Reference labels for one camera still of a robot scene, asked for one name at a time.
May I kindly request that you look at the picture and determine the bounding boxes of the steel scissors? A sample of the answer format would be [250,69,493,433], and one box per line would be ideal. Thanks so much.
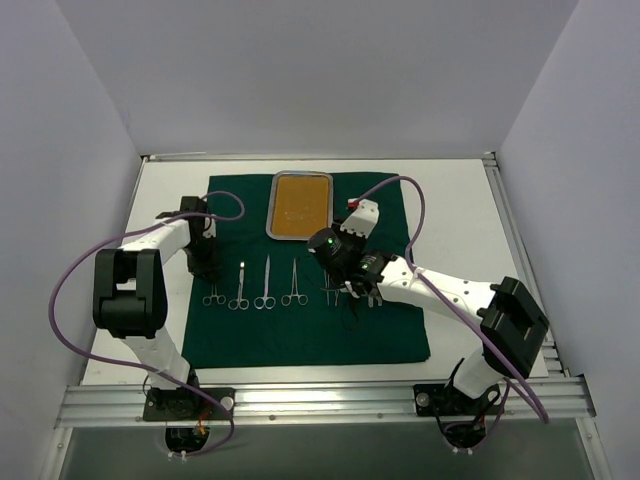
[228,261,249,311]
[253,256,276,310]

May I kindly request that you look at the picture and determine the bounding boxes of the steel tray with orange liner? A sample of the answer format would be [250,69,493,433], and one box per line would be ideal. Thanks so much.
[265,170,334,242]

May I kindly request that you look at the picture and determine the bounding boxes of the steel forceps with rings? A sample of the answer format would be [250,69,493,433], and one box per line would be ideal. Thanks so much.
[281,258,309,307]

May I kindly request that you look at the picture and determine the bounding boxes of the green surgical cloth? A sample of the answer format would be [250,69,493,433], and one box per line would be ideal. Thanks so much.
[182,174,431,369]

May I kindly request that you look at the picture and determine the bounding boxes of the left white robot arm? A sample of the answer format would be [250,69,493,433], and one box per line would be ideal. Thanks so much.
[93,196,219,419]

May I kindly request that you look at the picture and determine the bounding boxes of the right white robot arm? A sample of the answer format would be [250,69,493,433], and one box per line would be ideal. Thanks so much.
[307,228,549,413]

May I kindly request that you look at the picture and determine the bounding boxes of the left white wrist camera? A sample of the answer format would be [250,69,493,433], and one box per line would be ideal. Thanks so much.
[202,218,216,239]

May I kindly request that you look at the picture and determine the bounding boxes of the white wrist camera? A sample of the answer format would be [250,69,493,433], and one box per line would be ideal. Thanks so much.
[340,198,379,239]
[202,218,216,239]

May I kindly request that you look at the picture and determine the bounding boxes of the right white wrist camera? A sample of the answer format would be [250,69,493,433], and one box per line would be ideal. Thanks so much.
[340,198,379,239]

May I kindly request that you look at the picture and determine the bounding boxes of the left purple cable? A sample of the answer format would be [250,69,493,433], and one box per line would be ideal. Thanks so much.
[47,190,246,459]

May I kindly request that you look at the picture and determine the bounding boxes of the purple cable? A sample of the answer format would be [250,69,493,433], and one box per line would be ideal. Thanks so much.
[47,190,246,459]
[345,175,550,449]

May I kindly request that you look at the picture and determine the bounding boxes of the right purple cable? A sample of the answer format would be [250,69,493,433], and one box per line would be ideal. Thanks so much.
[345,175,550,449]

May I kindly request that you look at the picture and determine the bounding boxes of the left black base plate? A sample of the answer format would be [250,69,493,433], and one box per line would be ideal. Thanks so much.
[142,385,236,422]

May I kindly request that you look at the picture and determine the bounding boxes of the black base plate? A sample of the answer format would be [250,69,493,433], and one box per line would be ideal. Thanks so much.
[413,383,502,417]
[142,385,236,422]

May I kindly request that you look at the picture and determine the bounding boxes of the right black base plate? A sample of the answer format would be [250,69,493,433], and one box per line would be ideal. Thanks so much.
[413,383,502,417]

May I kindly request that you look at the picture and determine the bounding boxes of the back aluminium rail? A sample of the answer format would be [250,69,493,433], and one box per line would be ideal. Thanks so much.
[142,152,497,164]

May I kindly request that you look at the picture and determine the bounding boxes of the aluminium frame rail right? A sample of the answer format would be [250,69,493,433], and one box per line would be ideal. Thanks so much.
[482,152,571,379]

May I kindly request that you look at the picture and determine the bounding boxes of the front aluminium rail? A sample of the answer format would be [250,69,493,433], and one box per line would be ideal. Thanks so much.
[56,377,595,428]

